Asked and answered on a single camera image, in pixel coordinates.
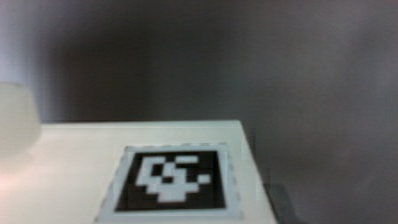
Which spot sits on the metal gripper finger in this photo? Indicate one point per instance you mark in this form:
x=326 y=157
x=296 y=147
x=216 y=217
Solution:
x=20 y=123

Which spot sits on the white drawer box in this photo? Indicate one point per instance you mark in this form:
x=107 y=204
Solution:
x=136 y=173

